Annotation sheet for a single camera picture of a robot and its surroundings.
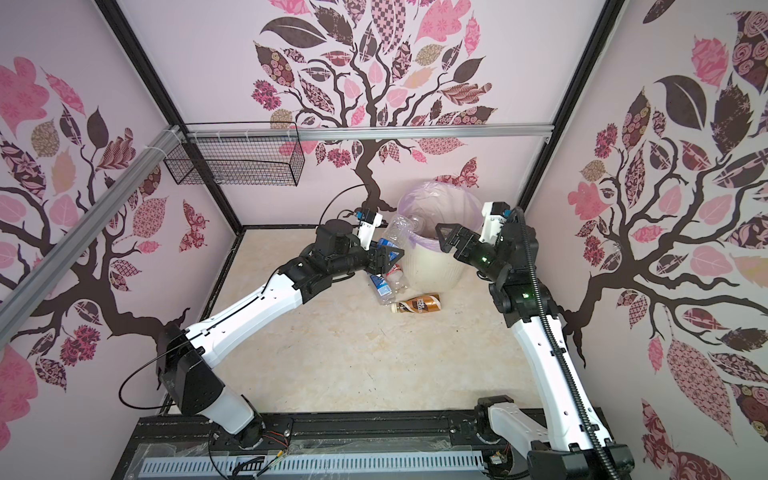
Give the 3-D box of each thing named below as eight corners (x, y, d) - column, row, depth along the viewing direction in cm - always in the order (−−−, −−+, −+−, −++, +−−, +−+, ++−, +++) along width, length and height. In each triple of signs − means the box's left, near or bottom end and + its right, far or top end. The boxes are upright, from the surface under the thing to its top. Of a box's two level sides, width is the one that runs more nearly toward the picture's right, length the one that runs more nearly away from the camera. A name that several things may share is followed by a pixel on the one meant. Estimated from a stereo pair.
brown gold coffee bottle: (393, 319, 95) (393, 311, 91) (391, 307, 98) (391, 299, 94) (440, 313, 97) (442, 305, 93) (437, 301, 100) (439, 293, 96)
